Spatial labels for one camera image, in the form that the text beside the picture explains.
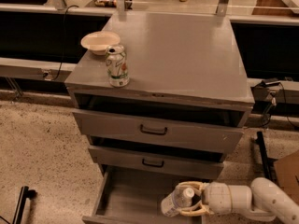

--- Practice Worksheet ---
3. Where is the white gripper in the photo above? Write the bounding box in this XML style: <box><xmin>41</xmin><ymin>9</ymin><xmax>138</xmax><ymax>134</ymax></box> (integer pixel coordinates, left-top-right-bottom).
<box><xmin>177</xmin><ymin>181</ymin><xmax>232</xmax><ymax>217</ymax></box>

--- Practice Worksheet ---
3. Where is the clear plastic water bottle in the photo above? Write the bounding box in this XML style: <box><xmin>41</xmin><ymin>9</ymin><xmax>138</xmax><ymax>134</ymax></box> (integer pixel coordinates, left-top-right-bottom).
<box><xmin>161</xmin><ymin>187</ymin><xmax>194</xmax><ymax>217</ymax></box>

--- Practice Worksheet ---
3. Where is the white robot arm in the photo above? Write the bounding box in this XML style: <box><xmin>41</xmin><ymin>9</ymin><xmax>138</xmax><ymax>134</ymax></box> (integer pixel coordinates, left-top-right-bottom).
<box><xmin>178</xmin><ymin>177</ymin><xmax>299</xmax><ymax>224</ymax></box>

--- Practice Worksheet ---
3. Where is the grey middle drawer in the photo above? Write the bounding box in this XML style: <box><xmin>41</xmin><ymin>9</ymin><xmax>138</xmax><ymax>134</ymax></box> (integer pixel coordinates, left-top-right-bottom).
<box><xmin>89</xmin><ymin>146</ymin><xmax>224</xmax><ymax>179</ymax></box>

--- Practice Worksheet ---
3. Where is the grey drawer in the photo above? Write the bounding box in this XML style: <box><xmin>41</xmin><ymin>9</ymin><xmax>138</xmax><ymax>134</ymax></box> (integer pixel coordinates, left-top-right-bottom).
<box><xmin>82</xmin><ymin>166</ymin><xmax>204</xmax><ymax>224</ymax></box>
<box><xmin>73</xmin><ymin>109</ymin><xmax>243</xmax><ymax>154</ymax></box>
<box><xmin>89</xmin><ymin>146</ymin><xmax>224</xmax><ymax>179</ymax></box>

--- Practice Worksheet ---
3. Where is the grey bottom drawer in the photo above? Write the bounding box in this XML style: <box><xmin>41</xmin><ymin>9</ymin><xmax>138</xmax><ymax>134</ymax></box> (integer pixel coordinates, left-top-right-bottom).
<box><xmin>82</xmin><ymin>166</ymin><xmax>204</xmax><ymax>224</ymax></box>

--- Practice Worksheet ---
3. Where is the grey top drawer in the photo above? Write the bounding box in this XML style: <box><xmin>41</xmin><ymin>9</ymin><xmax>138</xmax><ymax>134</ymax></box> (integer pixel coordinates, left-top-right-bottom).
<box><xmin>73</xmin><ymin>109</ymin><xmax>243</xmax><ymax>154</ymax></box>

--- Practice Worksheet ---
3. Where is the grey drawer cabinet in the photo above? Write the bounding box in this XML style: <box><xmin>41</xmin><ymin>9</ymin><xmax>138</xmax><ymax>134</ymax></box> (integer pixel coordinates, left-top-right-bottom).
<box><xmin>64</xmin><ymin>10</ymin><xmax>256</xmax><ymax>224</ymax></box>

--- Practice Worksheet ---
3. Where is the wooden counter far right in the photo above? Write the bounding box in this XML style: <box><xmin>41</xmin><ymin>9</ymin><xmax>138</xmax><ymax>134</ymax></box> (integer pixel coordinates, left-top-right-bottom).
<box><xmin>252</xmin><ymin>0</ymin><xmax>298</xmax><ymax>17</ymax></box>

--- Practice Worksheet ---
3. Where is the black metal stand leg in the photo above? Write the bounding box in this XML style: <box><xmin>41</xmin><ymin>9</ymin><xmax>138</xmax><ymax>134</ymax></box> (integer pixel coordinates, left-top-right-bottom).
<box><xmin>256</xmin><ymin>132</ymin><xmax>273</xmax><ymax>181</ymax></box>

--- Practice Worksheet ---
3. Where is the brown cardboard box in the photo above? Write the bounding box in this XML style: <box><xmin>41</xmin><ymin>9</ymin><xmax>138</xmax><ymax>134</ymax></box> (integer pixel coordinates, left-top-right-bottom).
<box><xmin>274</xmin><ymin>150</ymin><xmax>299</xmax><ymax>204</ymax></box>

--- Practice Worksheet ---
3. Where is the black power adapter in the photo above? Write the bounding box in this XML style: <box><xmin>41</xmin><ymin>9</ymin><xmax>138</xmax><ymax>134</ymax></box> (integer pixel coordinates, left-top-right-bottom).
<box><xmin>261</xmin><ymin>77</ymin><xmax>280</xmax><ymax>87</ymax></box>

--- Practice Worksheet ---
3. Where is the white green soda can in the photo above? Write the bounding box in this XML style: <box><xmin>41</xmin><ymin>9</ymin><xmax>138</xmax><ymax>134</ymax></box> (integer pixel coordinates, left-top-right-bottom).
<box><xmin>106</xmin><ymin>45</ymin><xmax>129</xmax><ymax>88</ymax></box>

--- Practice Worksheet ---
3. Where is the black metal bar left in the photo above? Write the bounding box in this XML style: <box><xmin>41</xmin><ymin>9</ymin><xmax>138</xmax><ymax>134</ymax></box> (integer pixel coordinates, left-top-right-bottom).
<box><xmin>12</xmin><ymin>186</ymin><xmax>36</xmax><ymax>224</ymax></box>

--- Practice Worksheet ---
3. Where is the white paper bowl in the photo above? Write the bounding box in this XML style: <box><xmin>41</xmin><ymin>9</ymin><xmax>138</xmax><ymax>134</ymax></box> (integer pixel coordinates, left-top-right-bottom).
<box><xmin>80</xmin><ymin>31</ymin><xmax>121</xmax><ymax>55</ymax></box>

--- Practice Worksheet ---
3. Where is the black middle drawer handle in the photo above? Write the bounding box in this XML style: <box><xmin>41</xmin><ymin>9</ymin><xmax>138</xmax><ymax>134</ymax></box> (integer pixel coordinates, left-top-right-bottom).
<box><xmin>142</xmin><ymin>159</ymin><xmax>164</xmax><ymax>168</ymax></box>

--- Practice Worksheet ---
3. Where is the black drawer handle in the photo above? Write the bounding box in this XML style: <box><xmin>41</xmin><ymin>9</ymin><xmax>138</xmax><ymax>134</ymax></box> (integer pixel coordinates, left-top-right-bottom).
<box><xmin>139</xmin><ymin>124</ymin><xmax>168</xmax><ymax>135</ymax></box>
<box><xmin>142</xmin><ymin>159</ymin><xmax>164</xmax><ymax>168</ymax></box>

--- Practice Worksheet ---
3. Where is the black top drawer handle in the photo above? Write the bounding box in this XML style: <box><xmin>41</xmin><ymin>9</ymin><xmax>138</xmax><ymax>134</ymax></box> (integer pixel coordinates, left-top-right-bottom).
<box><xmin>139</xmin><ymin>124</ymin><xmax>168</xmax><ymax>135</ymax></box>

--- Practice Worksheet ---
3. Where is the black power cable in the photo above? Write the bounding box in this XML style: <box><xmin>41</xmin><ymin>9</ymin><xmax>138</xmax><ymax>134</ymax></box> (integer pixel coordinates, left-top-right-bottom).
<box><xmin>50</xmin><ymin>5</ymin><xmax>80</xmax><ymax>82</ymax></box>

